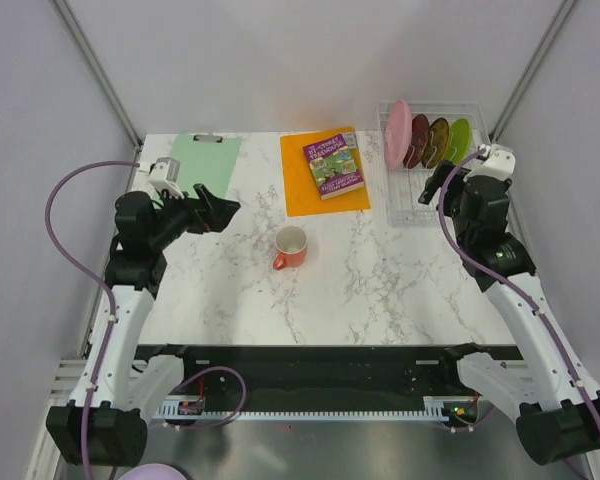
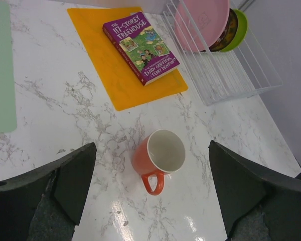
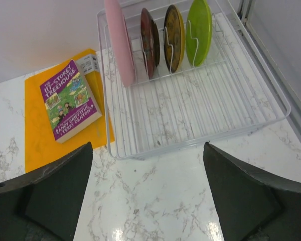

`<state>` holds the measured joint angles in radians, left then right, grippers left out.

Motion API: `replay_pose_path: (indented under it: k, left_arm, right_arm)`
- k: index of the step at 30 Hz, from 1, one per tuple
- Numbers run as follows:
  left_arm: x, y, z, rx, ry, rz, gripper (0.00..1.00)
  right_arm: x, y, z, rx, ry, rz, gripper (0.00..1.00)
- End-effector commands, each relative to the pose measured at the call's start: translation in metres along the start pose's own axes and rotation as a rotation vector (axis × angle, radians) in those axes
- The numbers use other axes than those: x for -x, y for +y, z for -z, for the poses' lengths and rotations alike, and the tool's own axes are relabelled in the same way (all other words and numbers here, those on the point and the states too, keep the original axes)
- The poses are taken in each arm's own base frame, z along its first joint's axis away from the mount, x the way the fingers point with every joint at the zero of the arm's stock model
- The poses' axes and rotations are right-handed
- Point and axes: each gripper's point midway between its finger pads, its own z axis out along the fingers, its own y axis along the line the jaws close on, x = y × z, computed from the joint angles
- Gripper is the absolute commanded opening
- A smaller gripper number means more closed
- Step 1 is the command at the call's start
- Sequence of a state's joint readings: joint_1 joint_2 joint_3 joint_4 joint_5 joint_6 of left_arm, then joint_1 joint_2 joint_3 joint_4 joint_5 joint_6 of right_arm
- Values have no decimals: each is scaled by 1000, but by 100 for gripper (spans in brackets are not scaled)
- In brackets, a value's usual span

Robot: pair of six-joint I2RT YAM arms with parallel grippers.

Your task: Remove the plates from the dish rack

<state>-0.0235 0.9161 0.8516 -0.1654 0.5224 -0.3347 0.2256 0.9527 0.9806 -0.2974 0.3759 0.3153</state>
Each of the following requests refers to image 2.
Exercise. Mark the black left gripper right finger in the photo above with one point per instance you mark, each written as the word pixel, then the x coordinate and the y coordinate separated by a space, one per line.
pixel 253 197

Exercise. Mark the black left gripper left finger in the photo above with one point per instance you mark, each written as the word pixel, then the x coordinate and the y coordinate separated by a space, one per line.
pixel 47 203

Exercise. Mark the yellow brown patterned plate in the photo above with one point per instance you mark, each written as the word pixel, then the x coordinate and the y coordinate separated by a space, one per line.
pixel 228 34

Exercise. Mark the lime green plate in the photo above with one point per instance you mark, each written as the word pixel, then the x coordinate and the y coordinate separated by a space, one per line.
pixel 241 31

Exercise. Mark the pink plate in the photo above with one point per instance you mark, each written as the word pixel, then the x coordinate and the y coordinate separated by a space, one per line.
pixel 200 22

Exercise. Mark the green clipboard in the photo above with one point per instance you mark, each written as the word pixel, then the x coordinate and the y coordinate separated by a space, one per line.
pixel 8 118

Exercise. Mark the orange ceramic mug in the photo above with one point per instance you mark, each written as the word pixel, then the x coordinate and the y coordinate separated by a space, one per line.
pixel 160 154

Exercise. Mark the orange cutting mat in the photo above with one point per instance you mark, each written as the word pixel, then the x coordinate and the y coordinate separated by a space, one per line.
pixel 121 84

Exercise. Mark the purple treehouse book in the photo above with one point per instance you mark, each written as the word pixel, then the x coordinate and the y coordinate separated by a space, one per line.
pixel 141 47

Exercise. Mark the white wire dish rack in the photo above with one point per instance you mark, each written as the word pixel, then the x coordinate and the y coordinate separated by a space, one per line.
pixel 220 76

